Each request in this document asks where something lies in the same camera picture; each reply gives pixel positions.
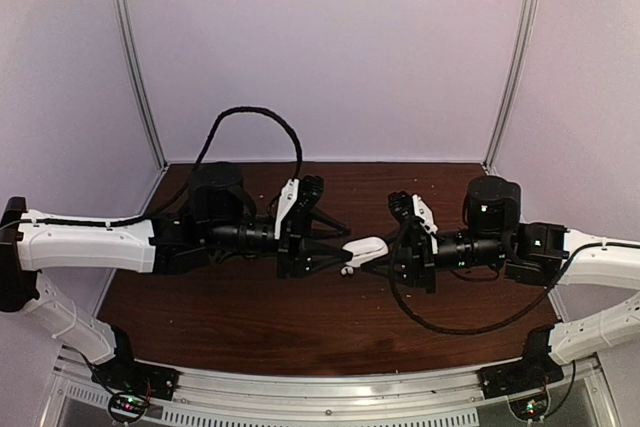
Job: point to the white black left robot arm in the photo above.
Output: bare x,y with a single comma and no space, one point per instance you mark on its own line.
218,217

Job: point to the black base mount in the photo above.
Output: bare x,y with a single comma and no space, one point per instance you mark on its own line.
124,373
533,370

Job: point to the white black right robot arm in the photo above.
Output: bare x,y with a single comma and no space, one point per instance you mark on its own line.
493,235

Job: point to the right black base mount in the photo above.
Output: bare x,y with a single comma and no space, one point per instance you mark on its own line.
533,370

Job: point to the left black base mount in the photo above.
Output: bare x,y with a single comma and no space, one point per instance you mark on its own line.
124,373

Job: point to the white oval charging case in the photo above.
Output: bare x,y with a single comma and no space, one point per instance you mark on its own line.
365,250

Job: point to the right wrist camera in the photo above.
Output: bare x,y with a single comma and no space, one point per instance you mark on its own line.
402,205

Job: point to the aluminium front frame rail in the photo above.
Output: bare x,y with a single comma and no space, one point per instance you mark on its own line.
449,397

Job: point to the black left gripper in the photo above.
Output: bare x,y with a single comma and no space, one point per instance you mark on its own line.
289,252

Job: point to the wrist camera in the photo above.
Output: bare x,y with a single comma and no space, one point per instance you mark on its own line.
402,205
296,201

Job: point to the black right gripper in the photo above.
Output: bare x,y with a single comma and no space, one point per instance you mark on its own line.
422,266

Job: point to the left aluminium corner post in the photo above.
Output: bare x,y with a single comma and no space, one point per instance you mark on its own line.
134,70

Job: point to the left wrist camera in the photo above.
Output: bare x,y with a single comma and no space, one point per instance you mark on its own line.
296,201

